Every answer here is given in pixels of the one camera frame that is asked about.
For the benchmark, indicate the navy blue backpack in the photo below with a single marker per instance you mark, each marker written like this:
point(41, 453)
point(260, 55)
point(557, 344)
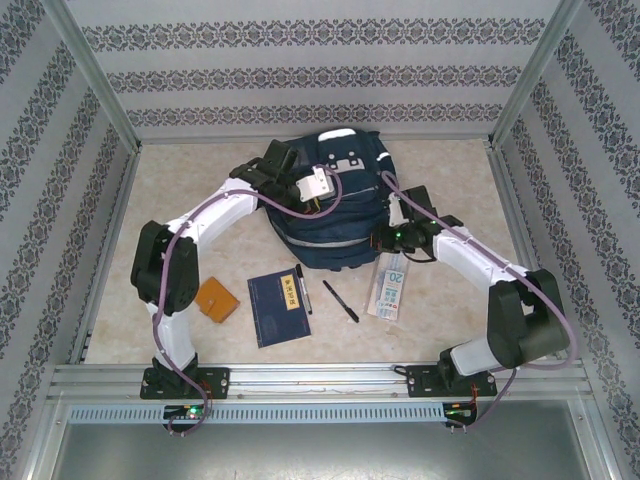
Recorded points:
point(325, 235)

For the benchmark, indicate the clear ruler set package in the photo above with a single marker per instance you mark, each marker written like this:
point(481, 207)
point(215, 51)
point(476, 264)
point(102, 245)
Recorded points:
point(390, 290)

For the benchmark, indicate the slim black pen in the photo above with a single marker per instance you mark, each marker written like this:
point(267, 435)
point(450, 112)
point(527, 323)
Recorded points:
point(340, 300)

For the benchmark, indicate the black marker white label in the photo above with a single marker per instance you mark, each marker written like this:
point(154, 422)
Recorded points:
point(304, 289)

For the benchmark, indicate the blue notebook yellow label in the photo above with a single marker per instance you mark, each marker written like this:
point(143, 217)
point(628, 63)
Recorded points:
point(275, 320)

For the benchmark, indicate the orange leather wallet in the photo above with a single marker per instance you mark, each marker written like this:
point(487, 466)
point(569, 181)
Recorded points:
point(217, 300)

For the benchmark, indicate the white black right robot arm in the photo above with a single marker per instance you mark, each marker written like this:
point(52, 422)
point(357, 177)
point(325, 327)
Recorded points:
point(475, 255)

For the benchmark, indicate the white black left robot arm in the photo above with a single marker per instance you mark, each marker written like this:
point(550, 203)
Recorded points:
point(220, 210)

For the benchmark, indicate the grey metal sheet panel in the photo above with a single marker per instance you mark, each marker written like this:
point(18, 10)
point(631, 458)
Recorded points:
point(320, 455)

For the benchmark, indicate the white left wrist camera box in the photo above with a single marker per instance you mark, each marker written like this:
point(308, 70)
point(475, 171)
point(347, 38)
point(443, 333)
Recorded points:
point(315, 184)

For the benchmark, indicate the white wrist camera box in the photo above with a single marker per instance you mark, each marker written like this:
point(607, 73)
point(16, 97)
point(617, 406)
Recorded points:
point(315, 184)
point(396, 210)

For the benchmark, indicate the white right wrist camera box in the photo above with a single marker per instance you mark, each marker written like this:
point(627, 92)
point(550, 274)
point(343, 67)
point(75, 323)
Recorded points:
point(396, 210)

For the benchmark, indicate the thin aluminium wall strip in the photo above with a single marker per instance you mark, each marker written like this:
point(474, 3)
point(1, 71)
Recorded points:
point(200, 141)

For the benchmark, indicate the aluminium side rail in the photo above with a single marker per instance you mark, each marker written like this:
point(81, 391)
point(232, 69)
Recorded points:
point(512, 200)
point(108, 250)

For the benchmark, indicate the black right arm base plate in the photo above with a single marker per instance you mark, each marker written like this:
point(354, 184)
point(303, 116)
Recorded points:
point(417, 382)

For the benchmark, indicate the long aluminium mounting rail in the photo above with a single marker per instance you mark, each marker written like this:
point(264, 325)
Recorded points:
point(320, 380)

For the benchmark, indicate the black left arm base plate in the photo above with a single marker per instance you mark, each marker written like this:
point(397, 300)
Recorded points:
point(217, 382)

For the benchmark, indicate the aluminium frame post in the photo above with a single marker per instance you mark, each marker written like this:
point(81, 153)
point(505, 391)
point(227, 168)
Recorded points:
point(536, 75)
point(95, 75)

